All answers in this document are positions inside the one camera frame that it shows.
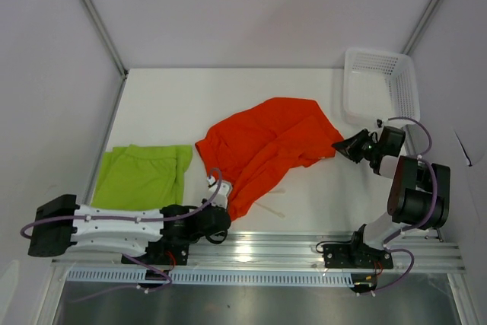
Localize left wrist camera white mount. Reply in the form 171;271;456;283
207;177;233;209

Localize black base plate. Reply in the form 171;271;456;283
315;241;393;269
135;242;189;266

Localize white slotted cable duct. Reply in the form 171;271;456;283
67;267;354;288

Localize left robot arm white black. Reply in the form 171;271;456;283
21;195;231;266

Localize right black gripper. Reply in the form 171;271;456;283
332;129;381;164

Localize right aluminium corner post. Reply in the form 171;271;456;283
401;0;444;56

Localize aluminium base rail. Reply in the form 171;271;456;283
51;230;466;274

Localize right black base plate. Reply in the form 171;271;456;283
315;241;393;269

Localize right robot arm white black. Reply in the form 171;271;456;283
321;126;450;269

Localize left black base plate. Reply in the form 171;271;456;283
135;242;189;266

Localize orange shorts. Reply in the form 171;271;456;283
195;97;343;221

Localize aluminium corner post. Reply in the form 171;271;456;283
401;0;444;56
79;0;128;78

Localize white plastic basket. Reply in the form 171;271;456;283
342;48;420;128

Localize lime green shorts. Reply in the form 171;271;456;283
91;145;193;211

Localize left aluminium corner post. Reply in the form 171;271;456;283
79;0;128;78

